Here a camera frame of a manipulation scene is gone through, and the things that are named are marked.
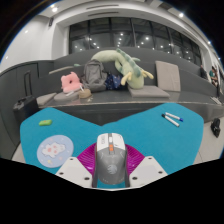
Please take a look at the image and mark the flat grey seat cushion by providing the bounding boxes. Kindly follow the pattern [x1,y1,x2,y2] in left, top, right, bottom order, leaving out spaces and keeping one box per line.
[128,85,171,99]
[53,90,81,102]
[35,92,58,107]

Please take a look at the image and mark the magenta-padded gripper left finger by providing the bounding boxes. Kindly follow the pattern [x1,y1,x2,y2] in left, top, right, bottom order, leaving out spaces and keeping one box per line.
[55,142,98,188]

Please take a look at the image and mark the green plush dragon toy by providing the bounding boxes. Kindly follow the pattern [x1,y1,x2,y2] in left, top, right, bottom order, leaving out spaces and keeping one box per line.
[90,48,155,90]

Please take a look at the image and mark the grey backpack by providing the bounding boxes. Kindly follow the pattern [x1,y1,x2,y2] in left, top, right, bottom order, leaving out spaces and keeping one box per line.
[80,59,108,93]

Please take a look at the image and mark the black suitcase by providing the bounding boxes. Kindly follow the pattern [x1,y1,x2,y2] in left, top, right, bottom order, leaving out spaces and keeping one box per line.
[12,70,39,126]

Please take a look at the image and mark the grey white computer mouse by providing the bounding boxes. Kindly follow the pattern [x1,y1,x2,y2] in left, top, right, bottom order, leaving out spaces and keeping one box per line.
[92,132,130,186]

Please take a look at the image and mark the dark blue patterned bag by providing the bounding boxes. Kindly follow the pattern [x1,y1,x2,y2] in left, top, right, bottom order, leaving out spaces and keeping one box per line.
[104,73,123,91]

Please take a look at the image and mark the black-capped white marker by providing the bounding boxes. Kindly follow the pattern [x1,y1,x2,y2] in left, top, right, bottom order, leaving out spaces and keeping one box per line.
[161,113,181,128]

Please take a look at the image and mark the pink plush cushion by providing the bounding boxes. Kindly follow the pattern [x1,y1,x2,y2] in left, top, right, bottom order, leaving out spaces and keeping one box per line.
[60,71,83,94]

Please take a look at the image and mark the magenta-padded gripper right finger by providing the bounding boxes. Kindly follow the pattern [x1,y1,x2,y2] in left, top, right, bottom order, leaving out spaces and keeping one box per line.
[124,144,168,188]

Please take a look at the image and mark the upright grey seat cushion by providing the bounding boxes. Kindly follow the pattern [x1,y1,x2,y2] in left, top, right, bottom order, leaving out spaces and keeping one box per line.
[154,60,182,93]

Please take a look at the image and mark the ceiling lights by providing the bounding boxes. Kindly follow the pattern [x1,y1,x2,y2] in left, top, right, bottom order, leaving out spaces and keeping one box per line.
[49,2,213,46]

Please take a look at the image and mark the round light blue mouse pad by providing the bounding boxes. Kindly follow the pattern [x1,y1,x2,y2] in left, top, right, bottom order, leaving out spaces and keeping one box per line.
[36,134,75,169]

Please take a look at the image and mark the small green eraser block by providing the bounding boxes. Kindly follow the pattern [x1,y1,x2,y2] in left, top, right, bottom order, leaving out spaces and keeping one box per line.
[38,119,53,127]

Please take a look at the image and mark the black bag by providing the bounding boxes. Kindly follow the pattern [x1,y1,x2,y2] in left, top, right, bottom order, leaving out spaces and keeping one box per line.
[210,117,222,138]

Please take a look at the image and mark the small tan pouch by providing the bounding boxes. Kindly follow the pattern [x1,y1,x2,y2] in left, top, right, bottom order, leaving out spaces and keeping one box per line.
[78,88,93,99]

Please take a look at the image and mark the person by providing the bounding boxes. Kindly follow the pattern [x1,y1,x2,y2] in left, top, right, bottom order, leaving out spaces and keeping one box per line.
[199,64,208,80]
[208,65,219,88]

